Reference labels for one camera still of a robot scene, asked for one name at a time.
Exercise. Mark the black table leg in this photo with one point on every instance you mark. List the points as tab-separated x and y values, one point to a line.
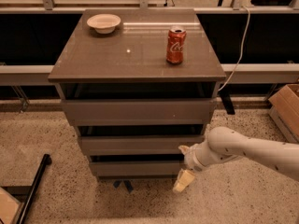
227	102

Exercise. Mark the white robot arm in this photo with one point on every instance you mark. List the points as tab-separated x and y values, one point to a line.
223	144

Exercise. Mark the grey drawer cabinet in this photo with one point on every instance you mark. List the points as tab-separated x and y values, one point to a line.
130	64

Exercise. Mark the white paper bowl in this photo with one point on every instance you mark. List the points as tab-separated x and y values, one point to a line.
104	23

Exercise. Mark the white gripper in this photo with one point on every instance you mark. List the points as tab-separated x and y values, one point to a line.
190	160

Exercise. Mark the grey drawer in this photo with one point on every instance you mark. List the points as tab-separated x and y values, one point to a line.
136	168
138	112
136	145

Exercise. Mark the red cola can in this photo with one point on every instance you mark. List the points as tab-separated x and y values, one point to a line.
175	44

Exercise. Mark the black metal bar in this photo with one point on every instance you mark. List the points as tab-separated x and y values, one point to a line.
46	161

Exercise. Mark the cardboard box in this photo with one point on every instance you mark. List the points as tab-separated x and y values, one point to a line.
285	111

